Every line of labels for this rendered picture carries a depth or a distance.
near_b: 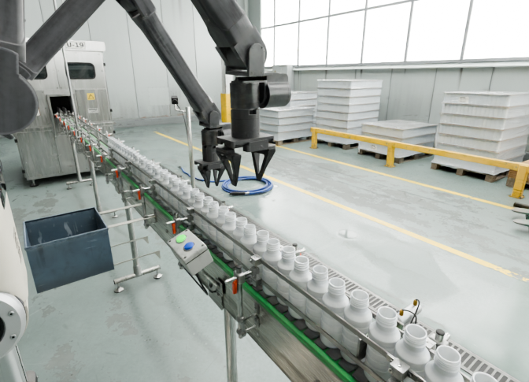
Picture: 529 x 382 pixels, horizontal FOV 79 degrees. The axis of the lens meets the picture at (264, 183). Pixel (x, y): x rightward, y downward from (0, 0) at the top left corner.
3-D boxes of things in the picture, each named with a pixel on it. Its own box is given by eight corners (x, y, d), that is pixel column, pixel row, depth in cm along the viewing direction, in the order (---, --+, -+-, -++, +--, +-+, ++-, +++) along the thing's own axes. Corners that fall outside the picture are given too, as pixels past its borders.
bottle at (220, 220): (213, 250, 118) (211, 209, 113) (223, 243, 123) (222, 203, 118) (226, 254, 115) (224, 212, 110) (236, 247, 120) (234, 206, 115)
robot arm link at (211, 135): (197, 127, 110) (205, 128, 106) (215, 124, 114) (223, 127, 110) (198, 146, 112) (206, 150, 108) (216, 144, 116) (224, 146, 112)
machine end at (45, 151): (123, 173, 559) (104, 42, 493) (24, 189, 481) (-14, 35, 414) (104, 156, 681) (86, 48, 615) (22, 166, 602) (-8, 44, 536)
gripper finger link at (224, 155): (263, 185, 67) (262, 140, 64) (234, 192, 63) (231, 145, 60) (245, 177, 72) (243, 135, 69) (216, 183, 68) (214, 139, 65)
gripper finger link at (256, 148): (276, 181, 69) (276, 138, 66) (249, 188, 65) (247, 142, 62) (257, 174, 74) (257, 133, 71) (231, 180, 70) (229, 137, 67)
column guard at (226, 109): (237, 130, 1007) (236, 93, 972) (226, 131, 985) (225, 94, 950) (231, 128, 1037) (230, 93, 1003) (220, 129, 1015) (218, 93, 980)
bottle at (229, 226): (220, 257, 114) (217, 214, 108) (231, 250, 118) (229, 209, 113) (232, 263, 110) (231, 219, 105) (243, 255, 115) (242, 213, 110)
